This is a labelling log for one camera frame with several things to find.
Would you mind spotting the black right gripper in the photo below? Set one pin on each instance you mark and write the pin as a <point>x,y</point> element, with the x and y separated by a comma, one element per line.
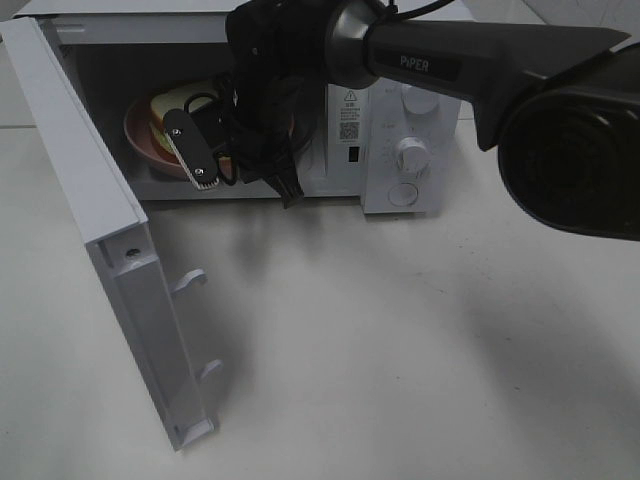
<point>256,119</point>

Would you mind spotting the white microwave knob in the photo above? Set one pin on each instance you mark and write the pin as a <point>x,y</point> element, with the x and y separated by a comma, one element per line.
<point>418,101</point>
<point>412,155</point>

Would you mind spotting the lower white microwave knob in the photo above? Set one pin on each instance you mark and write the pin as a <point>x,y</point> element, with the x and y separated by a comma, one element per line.
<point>412,155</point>

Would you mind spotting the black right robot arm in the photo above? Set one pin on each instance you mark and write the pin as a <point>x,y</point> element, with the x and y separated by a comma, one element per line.
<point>560,104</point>

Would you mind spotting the pink round plate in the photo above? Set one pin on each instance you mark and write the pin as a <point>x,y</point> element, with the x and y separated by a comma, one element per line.
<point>136,126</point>

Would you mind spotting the white microwave oven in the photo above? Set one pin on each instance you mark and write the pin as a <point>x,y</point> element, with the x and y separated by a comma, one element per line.
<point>117,52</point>

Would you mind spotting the white bread sandwich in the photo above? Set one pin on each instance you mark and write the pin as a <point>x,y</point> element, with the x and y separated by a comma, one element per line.
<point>175,98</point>

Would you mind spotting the upper white microwave knob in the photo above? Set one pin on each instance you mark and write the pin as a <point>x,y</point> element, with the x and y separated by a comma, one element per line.
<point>418,101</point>

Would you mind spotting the round white door button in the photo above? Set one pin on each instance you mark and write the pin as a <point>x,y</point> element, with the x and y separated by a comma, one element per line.
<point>403,195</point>

